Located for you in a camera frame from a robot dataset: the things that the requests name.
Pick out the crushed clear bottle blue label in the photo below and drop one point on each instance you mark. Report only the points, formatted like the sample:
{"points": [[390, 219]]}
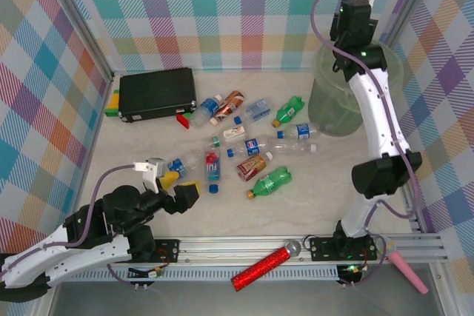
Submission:
{"points": [[179, 165]]}

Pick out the Fiji water bottle blue cap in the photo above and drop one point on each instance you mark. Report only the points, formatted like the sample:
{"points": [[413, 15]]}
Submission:
{"points": [[212, 169]]}

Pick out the tea bottle red gold label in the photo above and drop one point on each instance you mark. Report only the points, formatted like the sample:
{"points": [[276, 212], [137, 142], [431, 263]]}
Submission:
{"points": [[252, 167]]}

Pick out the white label bottle green cap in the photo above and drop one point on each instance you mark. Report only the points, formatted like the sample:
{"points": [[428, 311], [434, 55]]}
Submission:
{"points": [[235, 133]]}

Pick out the clear bottle blue label white cap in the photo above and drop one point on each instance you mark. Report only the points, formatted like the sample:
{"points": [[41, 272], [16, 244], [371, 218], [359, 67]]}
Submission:
{"points": [[207, 108]]}

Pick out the clear Pepsi bottle blue cap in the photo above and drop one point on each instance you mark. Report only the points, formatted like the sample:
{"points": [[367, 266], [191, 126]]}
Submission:
{"points": [[252, 146]]}

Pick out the green plastic bottle gold cap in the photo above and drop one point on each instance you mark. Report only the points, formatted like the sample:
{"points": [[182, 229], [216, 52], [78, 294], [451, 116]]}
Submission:
{"points": [[289, 109], [270, 181]]}

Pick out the copper brown bottle white cap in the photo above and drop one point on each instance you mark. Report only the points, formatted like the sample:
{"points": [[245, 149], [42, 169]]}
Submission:
{"points": [[227, 103]]}

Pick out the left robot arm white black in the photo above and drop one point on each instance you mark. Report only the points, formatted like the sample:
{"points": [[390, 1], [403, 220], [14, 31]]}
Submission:
{"points": [[74, 253]]}

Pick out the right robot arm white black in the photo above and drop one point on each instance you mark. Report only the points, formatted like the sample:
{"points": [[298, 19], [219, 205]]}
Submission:
{"points": [[377, 116]]}

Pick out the green mesh waste bin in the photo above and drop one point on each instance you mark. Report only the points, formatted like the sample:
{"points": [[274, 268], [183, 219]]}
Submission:
{"points": [[333, 109]]}

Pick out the red toy block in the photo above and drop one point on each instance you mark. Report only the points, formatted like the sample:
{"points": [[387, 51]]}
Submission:
{"points": [[182, 120]]}

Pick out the small green toy block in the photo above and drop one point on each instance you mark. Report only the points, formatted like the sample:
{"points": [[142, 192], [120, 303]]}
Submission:
{"points": [[189, 116]]}

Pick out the black hard case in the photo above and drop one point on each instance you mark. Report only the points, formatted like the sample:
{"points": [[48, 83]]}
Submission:
{"points": [[155, 94]]}

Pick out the yellow green toy block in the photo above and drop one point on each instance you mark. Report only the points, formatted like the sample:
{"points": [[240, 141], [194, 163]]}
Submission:
{"points": [[112, 107]]}

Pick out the red glitter toy microphone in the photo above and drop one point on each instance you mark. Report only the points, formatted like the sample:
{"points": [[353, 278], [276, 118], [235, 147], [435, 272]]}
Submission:
{"points": [[263, 266]]}

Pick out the pink toy microphone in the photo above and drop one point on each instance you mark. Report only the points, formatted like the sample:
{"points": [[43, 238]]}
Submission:
{"points": [[407, 271]]}

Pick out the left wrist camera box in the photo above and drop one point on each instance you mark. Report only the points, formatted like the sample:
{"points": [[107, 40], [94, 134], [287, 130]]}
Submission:
{"points": [[153, 171]]}

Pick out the aluminium frame post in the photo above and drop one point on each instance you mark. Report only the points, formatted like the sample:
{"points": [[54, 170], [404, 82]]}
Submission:
{"points": [[411, 1], [81, 27]]}

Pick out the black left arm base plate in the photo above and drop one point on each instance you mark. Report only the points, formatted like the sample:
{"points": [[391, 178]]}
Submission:
{"points": [[166, 249]]}

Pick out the aluminium frame rail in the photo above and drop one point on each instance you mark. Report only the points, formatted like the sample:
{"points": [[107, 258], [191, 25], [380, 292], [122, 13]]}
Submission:
{"points": [[222, 249]]}

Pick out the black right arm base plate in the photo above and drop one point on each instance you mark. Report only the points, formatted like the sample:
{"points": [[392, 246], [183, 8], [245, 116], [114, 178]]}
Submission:
{"points": [[322, 247]]}

